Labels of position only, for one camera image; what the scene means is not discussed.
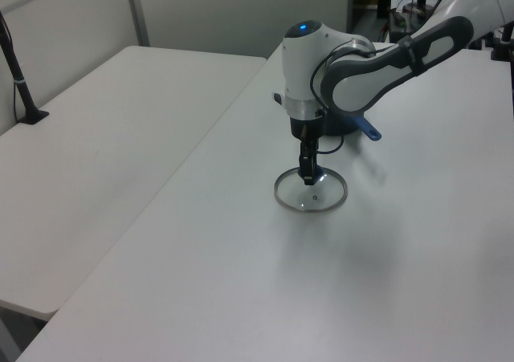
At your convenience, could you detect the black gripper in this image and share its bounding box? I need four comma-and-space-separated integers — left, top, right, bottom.
289, 115, 325, 186

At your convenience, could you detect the glass lid with blue knob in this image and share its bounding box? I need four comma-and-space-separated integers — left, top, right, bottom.
273, 166, 349, 213

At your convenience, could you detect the white side table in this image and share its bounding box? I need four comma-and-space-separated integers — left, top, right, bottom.
0, 45, 268, 315

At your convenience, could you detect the black stand with clamp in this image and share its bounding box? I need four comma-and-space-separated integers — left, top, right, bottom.
488, 22, 514, 61

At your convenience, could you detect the dark saucepan with blue handle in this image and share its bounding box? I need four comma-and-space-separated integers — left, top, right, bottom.
320, 111, 383, 142

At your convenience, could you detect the grey partition post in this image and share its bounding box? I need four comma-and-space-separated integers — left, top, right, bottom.
123, 0, 151, 47

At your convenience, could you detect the black camera pole with clamp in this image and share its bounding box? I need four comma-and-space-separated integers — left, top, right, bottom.
0, 10, 51, 126

